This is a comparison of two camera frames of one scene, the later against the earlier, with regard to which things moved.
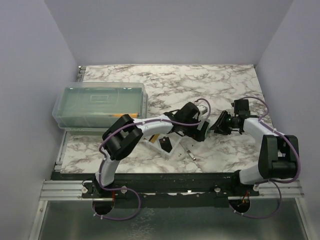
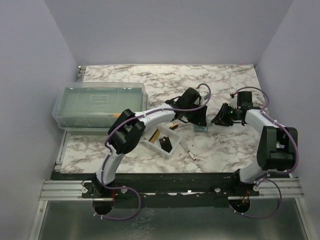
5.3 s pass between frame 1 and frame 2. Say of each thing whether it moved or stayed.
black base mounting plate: stayed
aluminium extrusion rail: stayed
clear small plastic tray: stayed
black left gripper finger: moved
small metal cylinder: stayed
